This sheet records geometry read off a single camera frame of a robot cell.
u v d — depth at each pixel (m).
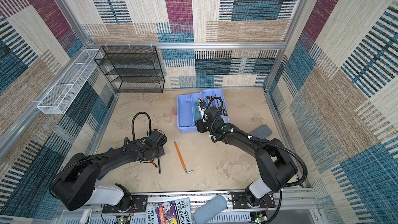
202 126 0.79
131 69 1.11
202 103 1.02
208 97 0.99
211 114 0.67
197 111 0.97
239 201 0.73
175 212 0.70
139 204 0.73
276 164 0.44
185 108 1.05
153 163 0.85
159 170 0.83
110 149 0.85
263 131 0.94
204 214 0.69
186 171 0.83
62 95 0.73
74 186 0.42
